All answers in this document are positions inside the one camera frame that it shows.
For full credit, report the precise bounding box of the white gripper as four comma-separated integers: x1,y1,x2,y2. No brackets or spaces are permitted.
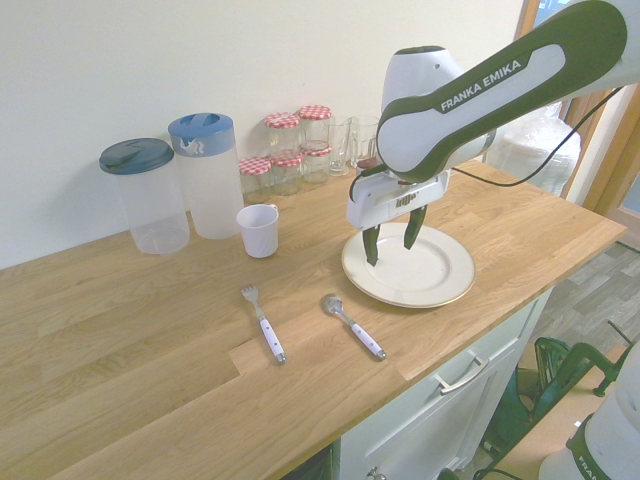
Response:
345,169,453,267

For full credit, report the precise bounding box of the spoon with white handle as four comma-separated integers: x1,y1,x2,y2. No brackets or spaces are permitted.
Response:
320,293,388,362

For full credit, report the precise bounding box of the white plate with gold rim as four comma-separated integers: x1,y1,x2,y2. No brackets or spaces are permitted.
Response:
341,222,477,309

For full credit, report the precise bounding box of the ribbed glass tumbler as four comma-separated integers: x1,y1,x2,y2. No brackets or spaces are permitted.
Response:
348,114,381,170

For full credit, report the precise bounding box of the small jar red checked lid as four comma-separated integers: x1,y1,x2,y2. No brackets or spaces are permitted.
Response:
301,141,334,185
269,149,305,197
238,156,273,204

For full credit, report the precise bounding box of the tall jar red checked lid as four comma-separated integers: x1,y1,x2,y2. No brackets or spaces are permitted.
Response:
263,112,303,157
297,104,334,149

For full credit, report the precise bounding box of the white plastic mug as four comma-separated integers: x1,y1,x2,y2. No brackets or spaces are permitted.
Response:
235,202,280,260

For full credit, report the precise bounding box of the clear plastic wrapped bundle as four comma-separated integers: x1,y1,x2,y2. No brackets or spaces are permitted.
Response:
485,97,584,199

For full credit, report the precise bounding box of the clear pitcher light blue lid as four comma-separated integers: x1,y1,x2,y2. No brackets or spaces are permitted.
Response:
167,112,246,241

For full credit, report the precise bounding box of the green metal clamp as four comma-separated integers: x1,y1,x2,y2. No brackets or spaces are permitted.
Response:
532,319,640,404

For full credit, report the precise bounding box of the clear pitcher dark blue lid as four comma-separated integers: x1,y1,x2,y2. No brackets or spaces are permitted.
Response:
98,138,192,258

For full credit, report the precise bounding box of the glass mug with handle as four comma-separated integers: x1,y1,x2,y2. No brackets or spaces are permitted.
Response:
327,117,354,177

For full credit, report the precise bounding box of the fork with white handle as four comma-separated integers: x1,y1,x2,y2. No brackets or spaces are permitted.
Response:
241,284,288,366

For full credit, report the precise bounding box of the metal drawer handle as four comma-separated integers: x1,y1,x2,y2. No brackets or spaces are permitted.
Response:
433,355,491,396

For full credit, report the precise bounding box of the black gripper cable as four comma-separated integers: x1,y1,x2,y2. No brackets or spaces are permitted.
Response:
449,85,625,189

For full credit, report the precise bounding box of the white cabinet drawer with handle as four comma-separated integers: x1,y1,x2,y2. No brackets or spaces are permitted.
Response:
338,287,557,480

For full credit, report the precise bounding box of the wooden door frame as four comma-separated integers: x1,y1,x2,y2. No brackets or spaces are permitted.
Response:
514,0,640,217

